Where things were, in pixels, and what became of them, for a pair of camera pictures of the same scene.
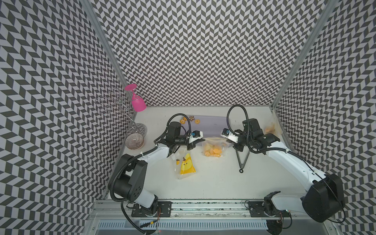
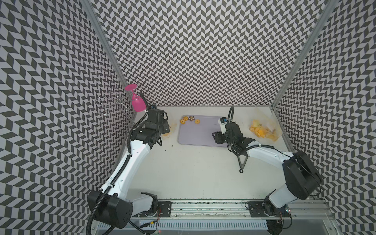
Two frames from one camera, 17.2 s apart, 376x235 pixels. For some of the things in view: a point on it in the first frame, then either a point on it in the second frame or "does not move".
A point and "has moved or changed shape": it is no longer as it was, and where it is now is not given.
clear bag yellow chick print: [183, 165] has moved or changed shape
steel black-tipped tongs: [242, 165] does not move
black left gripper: [192, 145] → [166, 128]
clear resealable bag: [273, 127] does not move
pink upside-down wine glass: [138, 103] does not move
